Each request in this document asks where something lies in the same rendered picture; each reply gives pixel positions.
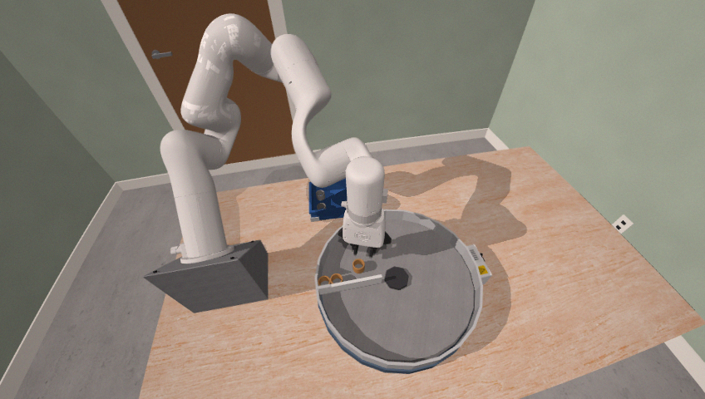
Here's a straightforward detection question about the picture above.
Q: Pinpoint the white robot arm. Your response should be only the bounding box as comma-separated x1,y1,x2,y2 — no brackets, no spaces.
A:
160,13,388,264

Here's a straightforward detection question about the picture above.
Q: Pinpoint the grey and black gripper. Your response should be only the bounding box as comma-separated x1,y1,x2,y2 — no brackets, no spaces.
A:
338,209,392,258

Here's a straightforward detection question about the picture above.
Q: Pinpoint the blue plastic crate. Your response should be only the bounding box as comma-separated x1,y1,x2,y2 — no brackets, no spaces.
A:
309,178,348,220

